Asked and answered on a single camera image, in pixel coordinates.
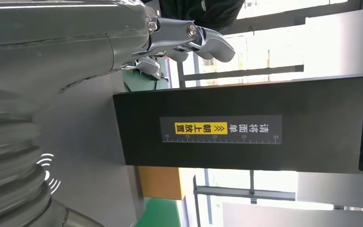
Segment green conveyor belt aluminium frame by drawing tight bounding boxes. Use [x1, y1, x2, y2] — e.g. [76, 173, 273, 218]
[135, 196, 185, 227]

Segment black weighing device with column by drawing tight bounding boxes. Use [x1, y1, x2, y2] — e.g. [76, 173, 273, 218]
[33, 70, 363, 227]

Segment brown cardboard box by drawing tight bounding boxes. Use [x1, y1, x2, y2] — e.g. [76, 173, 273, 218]
[138, 166, 186, 201]

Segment person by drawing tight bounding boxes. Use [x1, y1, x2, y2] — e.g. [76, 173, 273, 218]
[140, 0, 245, 33]

